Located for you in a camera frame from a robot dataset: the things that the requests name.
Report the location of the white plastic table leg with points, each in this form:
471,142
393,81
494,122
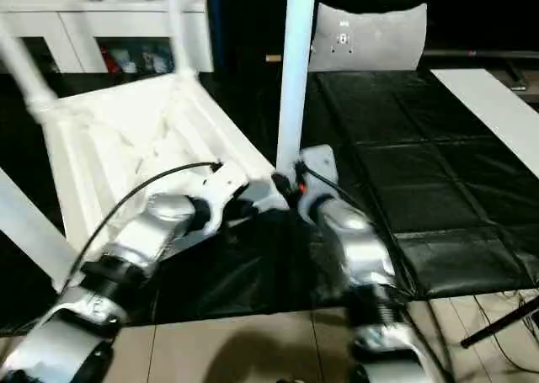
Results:
178,29
295,71
34,231
25,71

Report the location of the white plastic table top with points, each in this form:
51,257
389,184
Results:
143,139

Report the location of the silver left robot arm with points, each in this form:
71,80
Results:
118,290

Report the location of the black work mat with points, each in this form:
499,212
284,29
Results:
421,164

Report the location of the small yellow label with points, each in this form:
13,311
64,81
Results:
274,58

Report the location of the white flat board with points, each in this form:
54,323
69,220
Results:
493,105

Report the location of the white glass-door cabinet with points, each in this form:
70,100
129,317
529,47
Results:
93,29

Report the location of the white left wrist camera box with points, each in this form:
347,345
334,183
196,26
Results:
223,189

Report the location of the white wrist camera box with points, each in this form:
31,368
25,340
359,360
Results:
223,189
318,168

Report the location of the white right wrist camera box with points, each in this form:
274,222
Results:
318,168

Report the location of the black table frame bar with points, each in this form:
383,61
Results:
501,324

